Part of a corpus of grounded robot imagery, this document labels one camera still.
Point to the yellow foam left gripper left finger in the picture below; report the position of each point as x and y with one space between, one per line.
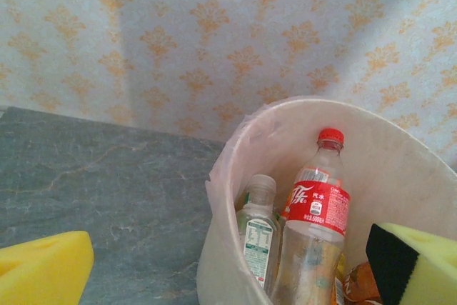
43 269

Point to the yellow black-padded left gripper right finger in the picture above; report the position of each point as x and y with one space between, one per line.
414 269

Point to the orange label plastic bottle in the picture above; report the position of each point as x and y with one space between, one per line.
357 280

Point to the red cap cola bottle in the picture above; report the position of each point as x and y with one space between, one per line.
317 208

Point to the clear bottle white green label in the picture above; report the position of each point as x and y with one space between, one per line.
258 237

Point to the white plastic bin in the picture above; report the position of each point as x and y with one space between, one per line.
392 176

